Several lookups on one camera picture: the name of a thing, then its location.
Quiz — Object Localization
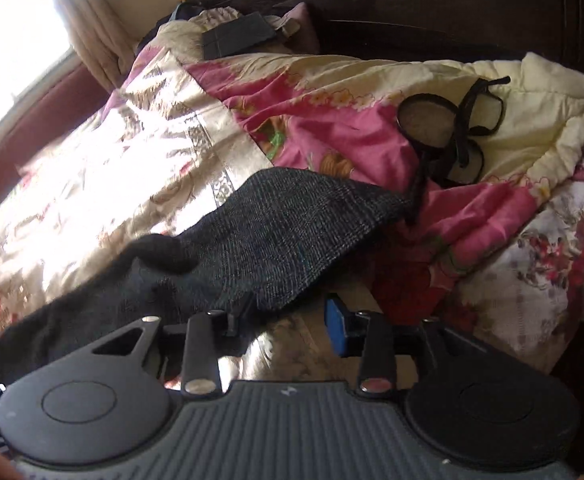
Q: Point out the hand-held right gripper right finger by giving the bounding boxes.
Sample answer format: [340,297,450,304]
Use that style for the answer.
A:
[323,297,478,395]

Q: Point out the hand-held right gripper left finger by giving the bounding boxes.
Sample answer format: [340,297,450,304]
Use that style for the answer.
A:
[89,310,255,397]

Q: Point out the dark grey pants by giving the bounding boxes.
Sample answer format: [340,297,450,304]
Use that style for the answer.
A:
[0,167,423,378]

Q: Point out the floral satin quilt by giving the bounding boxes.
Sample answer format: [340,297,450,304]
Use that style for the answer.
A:
[0,7,584,386]

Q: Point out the white floral bed sheet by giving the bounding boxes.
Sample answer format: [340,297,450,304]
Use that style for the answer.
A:
[452,105,584,376]

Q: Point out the dark folded cloth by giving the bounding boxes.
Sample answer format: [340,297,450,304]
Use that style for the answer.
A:
[201,11,279,59]

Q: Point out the pink pillow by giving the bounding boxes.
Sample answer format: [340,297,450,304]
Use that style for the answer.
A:
[271,2,321,55]

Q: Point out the beige floral curtain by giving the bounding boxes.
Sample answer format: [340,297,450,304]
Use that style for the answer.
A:
[52,0,145,95]

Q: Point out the dark wooden headboard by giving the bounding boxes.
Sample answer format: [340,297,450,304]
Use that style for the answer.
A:
[177,0,584,126]

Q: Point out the bright window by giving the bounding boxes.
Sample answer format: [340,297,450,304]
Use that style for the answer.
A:
[0,0,80,151]

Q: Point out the black strapped round pads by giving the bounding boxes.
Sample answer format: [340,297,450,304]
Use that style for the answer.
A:
[396,76,512,227]

